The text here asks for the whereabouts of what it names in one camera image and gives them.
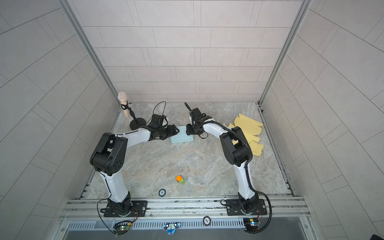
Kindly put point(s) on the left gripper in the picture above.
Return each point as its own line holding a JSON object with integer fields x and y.
{"x": 171, "y": 133}

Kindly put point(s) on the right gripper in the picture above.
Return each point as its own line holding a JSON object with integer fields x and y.
{"x": 189, "y": 130}

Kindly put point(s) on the light blue paper box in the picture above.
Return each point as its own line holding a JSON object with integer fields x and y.
{"x": 182, "y": 136}

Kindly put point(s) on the yellow paper box stack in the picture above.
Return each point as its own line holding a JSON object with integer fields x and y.
{"x": 251, "y": 129}

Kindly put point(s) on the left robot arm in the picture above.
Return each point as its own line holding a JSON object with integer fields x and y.
{"x": 109, "y": 156}

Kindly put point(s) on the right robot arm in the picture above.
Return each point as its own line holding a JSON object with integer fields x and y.
{"x": 236, "y": 149}

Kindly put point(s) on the black microphone stand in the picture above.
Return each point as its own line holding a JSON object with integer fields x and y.
{"x": 136, "y": 122}

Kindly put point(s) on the beige microphone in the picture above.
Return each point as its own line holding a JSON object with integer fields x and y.
{"x": 123, "y": 98}

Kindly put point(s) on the orange green toy block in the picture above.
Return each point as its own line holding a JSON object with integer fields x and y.
{"x": 180, "y": 180}

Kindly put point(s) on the blue sticker marker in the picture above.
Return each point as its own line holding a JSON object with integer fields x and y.
{"x": 171, "y": 228}

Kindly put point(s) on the round black white disc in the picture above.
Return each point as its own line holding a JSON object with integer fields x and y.
{"x": 207, "y": 221}

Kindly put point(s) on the left green circuit board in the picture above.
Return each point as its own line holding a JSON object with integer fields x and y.
{"x": 121, "y": 228}

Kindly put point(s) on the green circuit board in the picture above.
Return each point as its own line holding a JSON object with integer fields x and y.
{"x": 121, "y": 228}
{"x": 251, "y": 225}

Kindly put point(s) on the right green circuit board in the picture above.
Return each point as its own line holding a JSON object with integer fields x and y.
{"x": 251, "y": 225}

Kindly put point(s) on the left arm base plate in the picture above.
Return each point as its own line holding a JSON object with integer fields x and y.
{"x": 125, "y": 209}

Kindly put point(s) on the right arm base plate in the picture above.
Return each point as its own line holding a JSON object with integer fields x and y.
{"x": 236, "y": 207}

